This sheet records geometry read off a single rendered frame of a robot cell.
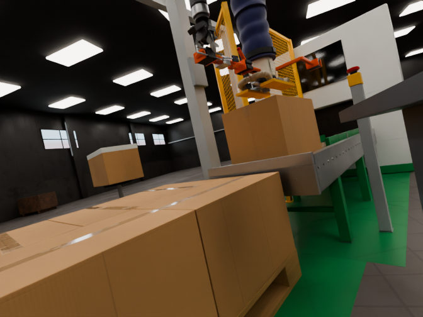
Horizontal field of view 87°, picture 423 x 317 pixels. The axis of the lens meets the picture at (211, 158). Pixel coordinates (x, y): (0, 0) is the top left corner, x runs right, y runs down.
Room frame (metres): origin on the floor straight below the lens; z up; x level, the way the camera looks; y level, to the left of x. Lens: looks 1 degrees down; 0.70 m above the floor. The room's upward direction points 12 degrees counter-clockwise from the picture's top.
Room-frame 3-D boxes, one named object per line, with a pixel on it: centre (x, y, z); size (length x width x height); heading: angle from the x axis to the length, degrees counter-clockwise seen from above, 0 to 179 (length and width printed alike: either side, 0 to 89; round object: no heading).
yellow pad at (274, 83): (1.52, -0.55, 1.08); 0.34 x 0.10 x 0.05; 138
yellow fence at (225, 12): (2.55, -0.38, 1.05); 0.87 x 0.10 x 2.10; 9
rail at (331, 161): (1.96, -1.26, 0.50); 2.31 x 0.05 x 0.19; 137
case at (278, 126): (1.59, -0.48, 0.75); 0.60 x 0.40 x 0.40; 137
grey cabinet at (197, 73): (2.49, -0.06, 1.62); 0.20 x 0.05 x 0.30; 137
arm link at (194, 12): (1.16, -0.10, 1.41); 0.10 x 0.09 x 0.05; 47
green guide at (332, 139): (2.26, -1.45, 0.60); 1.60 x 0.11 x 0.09; 137
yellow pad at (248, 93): (1.65, -0.41, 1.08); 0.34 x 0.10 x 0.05; 138
